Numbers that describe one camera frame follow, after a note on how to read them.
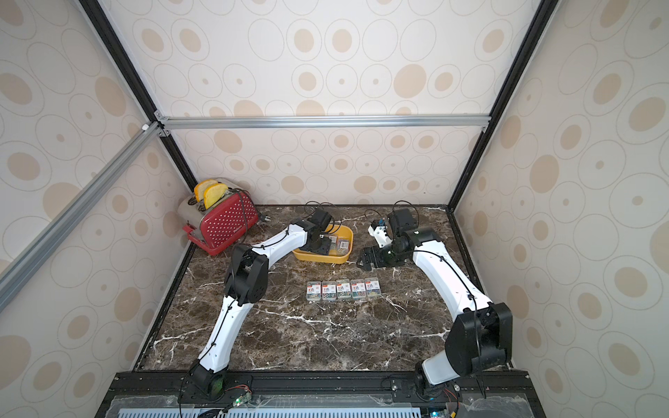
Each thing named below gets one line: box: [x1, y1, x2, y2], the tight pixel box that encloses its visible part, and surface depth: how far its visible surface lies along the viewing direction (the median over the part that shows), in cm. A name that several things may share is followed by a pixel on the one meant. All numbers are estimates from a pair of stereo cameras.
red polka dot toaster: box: [177, 187, 259, 257], surface depth 99 cm
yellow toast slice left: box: [194, 178, 219, 203], surface depth 99 cm
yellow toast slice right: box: [202, 182, 229, 209], surface depth 98 cm
